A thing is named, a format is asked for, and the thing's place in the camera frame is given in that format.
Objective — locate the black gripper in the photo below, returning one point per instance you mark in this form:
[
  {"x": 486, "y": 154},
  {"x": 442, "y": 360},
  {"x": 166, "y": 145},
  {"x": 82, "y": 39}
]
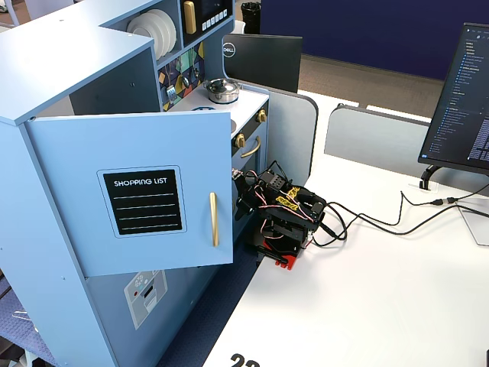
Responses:
[{"x": 243, "y": 199}]

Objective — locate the red robot base clamp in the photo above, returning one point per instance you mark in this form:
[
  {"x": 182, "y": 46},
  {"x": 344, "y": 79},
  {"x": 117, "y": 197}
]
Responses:
[{"x": 288, "y": 262}]

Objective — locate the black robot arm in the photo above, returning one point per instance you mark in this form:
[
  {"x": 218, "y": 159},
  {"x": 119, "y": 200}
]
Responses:
[{"x": 290, "y": 223}]

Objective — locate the blue shopping list cabinet door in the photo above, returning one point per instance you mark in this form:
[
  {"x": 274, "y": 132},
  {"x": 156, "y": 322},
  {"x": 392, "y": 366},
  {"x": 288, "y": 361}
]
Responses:
[{"x": 153, "y": 145}]

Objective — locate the gold stove knob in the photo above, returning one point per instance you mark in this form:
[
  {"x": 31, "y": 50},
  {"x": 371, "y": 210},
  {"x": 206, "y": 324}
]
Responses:
[
  {"x": 240, "y": 140},
  {"x": 261, "y": 115}
]

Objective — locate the steel toy pot with lid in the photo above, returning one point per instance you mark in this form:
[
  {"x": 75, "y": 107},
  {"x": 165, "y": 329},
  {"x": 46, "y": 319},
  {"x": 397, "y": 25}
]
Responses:
[{"x": 221, "y": 91}]

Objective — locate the steel slotted spatula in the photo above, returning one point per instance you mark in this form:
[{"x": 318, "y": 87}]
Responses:
[{"x": 170, "y": 91}]

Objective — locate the steel ladle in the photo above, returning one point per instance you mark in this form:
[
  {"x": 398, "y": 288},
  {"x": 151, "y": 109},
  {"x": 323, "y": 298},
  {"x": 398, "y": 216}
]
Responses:
[{"x": 185, "y": 81}]

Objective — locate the black Dell monitor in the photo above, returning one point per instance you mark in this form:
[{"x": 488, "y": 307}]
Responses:
[{"x": 263, "y": 61}]

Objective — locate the black number sticker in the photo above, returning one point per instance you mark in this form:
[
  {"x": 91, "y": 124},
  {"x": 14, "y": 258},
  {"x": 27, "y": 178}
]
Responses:
[{"x": 244, "y": 361}]

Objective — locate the black trash can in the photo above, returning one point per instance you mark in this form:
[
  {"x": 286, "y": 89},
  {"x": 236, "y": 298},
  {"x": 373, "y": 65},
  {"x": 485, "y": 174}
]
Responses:
[{"x": 251, "y": 17}]

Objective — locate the white toy plate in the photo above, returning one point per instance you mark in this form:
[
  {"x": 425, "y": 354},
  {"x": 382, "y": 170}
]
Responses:
[
  {"x": 143, "y": 34},
  {"x": 165, "y": 30},
  {"x": 172, "y": 28}
]

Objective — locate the black toy microwave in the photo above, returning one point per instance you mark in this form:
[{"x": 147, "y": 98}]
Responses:
[{"x": 212, "y": 17}]

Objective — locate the blue wooden toy kitchen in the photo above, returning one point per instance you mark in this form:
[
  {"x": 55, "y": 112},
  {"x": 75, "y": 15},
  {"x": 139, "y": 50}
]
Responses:
[{"x": 57, "y": 69}]

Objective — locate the monitor showing code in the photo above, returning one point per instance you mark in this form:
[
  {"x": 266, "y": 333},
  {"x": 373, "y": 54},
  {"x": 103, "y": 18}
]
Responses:
[{"x": 462, "y": 103}]

